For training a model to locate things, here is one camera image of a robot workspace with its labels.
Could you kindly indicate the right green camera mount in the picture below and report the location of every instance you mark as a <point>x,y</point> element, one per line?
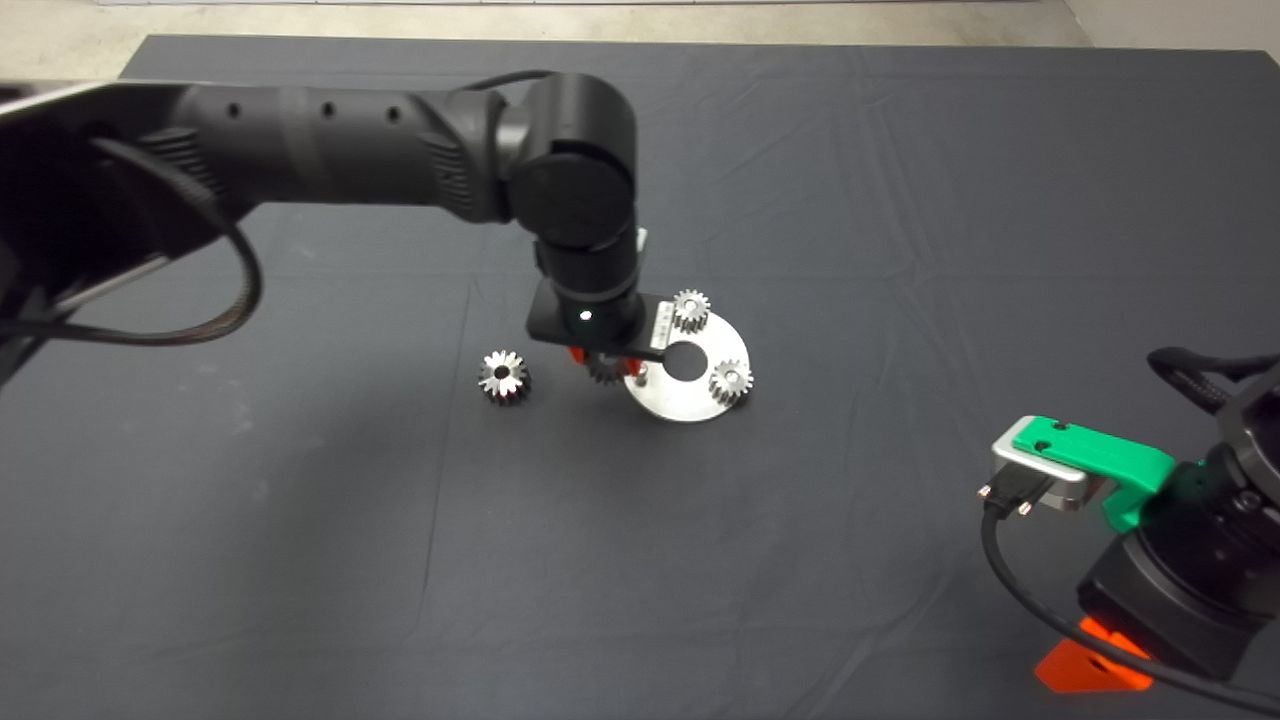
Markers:
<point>1095,450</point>

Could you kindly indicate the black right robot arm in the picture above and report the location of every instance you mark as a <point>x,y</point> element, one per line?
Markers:
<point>1245,470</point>

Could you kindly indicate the round metal plate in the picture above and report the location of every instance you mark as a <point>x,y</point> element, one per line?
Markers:
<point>685,405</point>

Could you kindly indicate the large steel gear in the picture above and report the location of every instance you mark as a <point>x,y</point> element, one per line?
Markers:
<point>503,380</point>

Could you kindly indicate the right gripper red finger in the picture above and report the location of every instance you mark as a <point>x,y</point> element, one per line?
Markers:
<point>1082,676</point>

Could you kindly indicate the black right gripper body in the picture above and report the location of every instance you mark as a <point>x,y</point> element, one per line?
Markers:
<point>1175,610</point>

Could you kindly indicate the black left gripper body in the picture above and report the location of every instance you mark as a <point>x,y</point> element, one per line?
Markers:
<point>665,322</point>

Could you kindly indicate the dark grey table cloth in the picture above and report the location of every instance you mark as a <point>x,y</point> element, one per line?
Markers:
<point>900,200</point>

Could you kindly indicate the small steel gear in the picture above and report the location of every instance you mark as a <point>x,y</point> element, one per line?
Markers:
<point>605,372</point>
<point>692,312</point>
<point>730,382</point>

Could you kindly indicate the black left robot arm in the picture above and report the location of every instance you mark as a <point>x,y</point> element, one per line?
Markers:
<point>330,140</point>

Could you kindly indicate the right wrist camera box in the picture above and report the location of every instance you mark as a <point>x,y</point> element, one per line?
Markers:
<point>1060,490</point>

